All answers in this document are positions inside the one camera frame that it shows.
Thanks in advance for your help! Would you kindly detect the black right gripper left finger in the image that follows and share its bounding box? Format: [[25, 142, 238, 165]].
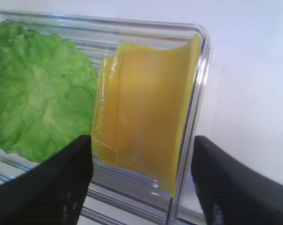
[[0, 135, 93, 225]]

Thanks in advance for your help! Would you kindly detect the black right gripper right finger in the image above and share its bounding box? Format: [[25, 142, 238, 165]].
[[191, 135, 283, 225]]

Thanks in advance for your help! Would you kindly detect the clear lettuce cheese container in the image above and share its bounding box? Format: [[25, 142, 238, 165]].
[[0, 10, 211, 225]]

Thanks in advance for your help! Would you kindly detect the yellow cheese slice stack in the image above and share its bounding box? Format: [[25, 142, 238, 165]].
[[91, 57, 117, 166]]

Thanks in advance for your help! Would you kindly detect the green lettuce in container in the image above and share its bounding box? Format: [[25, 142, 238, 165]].
[[0, 22, 97, 162]]

